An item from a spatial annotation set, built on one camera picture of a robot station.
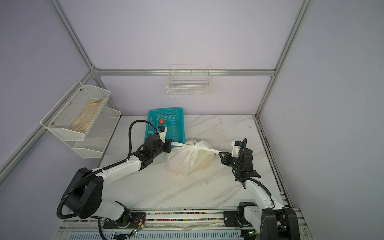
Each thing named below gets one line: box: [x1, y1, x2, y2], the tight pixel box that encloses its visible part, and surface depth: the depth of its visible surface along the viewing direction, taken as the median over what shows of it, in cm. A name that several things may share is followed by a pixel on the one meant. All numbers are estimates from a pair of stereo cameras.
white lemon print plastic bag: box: [165, 139, 222, 176], surface depth 86 cm
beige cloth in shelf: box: [70, 96, 106, 134], surface depth 80 cm
